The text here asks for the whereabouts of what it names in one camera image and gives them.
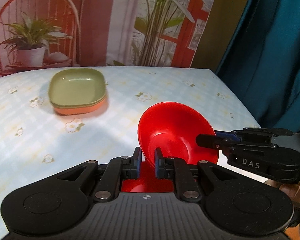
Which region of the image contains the red plastic bowl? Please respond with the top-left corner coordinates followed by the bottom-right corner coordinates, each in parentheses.
top-left (121, 161), bottom-right (174, 193)
top-left (137, 102), bottom-right (219, 166)

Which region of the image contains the orange square plate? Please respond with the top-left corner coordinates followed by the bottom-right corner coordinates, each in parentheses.
top-left (53, 98), bottom-right (106, 115)

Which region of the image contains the large green square plate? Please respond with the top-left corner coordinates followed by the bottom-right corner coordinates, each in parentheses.
top-left (50, 94), bottom-right (106, 108)

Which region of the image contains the small green square plate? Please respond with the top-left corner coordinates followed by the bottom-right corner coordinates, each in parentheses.
top-left (48, 68), bottom-right (106, 104)

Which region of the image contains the person's right hand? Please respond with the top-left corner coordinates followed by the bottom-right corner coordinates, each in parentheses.
top-left (277, 179), bottom-right (300, 240)

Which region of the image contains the teal curtain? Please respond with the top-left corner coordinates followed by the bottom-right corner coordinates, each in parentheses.
top-left (217, 0), bottom-right (300, 132)

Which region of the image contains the floral checked tablecloth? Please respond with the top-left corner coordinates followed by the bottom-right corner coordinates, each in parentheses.
top-left (0, 67), bottom-right (258, 239)

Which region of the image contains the printed room scene backdrop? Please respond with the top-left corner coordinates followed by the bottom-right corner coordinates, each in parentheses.
top-left (0, 0), bottom-right (214, 76)

